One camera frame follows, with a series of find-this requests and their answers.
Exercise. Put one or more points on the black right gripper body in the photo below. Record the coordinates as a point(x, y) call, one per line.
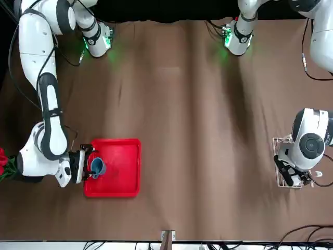
point(74, 166)

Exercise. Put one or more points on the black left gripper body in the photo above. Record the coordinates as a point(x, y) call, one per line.
point(303, 178)

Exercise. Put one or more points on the blue enamel cup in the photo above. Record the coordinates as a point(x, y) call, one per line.
point(97, 166)

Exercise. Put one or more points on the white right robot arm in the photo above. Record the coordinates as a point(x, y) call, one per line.
point(33, 52)

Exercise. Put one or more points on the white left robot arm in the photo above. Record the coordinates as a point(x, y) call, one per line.
point(322, 39)

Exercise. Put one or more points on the red plastic tray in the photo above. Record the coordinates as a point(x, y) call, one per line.
point(122, 166)

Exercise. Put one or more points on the red tulip bouquet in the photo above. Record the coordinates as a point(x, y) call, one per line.
point(3, 159)

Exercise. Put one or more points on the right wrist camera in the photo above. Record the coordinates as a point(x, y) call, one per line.
point(82, 166)

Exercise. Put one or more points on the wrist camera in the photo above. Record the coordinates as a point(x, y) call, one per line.
point(284, 173)
point(82, 166)

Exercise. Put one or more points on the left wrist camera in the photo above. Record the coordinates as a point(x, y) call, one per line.
point(284, 173)

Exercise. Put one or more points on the aluminium frame post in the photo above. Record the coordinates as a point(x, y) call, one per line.
point(168, 239)

